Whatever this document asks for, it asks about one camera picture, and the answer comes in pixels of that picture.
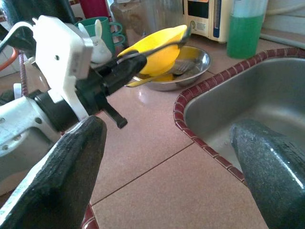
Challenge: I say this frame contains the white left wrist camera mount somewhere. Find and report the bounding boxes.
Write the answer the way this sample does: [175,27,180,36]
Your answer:
[32,15,95,120]

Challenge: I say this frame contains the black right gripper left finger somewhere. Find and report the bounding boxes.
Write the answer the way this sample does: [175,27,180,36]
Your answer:
[0,115,108,229]

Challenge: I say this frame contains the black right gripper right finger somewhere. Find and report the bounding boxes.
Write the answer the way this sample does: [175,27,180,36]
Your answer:
[229,118,305,229]

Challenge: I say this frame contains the orange hose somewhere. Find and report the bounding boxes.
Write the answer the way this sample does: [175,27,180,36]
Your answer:
[0,47,19,72]

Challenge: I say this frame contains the thick white hose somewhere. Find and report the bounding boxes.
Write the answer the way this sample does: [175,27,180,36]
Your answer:
[259,32,305,50]

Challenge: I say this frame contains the cream water ionizer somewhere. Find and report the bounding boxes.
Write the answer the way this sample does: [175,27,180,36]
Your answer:
[183,0,235,43]

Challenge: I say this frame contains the steel fork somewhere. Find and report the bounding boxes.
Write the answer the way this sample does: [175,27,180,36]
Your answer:
[171,59,198,75]

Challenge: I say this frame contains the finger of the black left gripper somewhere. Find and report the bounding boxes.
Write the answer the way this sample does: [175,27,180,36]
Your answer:
[116,25,192,60]
[104,52,148,94]

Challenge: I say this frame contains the black kettle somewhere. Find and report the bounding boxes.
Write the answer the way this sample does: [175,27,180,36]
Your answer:
[0,0,74,27]

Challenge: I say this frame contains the clear jar orange lid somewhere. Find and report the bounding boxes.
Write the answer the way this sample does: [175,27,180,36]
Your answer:
[142,0,184,36]

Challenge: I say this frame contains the steel bowl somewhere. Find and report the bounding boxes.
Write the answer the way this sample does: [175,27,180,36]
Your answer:
[126,45,212,92]

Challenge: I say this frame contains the steel sink basin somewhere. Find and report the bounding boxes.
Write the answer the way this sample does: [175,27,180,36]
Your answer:
[173,47,305,189]

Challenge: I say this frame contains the dark red canister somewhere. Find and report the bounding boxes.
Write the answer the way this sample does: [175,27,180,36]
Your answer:
[80,0,111,19]

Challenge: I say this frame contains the brown-filled glass jar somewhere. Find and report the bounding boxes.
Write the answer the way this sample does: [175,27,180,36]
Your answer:
[111,0,146,41]

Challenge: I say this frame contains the green rabbit mug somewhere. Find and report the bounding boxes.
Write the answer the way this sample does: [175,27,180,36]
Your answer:
[75,16,126,64]

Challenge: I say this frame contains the green dish soap bottle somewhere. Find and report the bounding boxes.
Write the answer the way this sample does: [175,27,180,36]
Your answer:
[226,0,269,59]

